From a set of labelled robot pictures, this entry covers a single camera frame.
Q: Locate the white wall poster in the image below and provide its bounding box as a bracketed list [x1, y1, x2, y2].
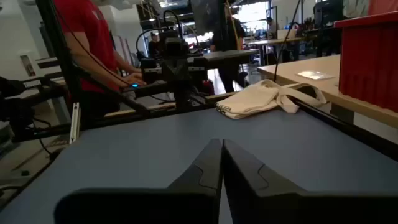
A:
[18, 53, 37, 78]

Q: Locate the light wooden desk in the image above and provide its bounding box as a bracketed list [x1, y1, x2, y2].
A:
[256, 54, 398, 130]

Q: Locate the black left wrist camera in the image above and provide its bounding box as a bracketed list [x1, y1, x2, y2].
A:
[164, 37, 189, 59]

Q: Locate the black computer monitor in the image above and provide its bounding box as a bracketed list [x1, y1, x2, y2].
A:
[189, 0, 228, 35]

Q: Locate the black hanging cable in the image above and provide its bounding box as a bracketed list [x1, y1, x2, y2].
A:
[272, 0, 303, 83]

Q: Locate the dark grey desk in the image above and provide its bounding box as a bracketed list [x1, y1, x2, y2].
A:
[186, 49, 259, 71]
[121, 80, 175, 99]

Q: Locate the cream canvas tote bag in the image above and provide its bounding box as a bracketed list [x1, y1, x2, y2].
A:
[215, 78, 328, 121]

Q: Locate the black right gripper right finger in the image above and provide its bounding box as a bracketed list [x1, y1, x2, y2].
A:
[222, 138, 398, 224]

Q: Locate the person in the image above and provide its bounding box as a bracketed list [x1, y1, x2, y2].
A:
[147, 30, 163, 59]
[53, 0, 147, 121]
[266, 17, 280, 40]
[210, 14, 249, 93]

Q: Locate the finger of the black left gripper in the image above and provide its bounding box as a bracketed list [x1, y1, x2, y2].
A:
[161, 58, 177, 81]
[175, 58, 190, 81]

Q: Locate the wooden work table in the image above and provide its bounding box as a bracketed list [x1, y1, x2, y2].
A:
[244, 36, 307, 63]

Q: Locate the white aluminium bracket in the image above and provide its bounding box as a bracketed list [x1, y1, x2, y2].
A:
[68, 101, 82, 145]

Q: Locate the black equipment stack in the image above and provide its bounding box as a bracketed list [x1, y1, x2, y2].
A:
[313, 0, 345, 57]

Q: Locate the red plastic bin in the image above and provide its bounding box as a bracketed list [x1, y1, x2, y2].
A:
[333, 11, 398, 113]

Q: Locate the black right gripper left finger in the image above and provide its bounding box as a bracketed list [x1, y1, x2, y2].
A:
[53, 138, 224, 224]

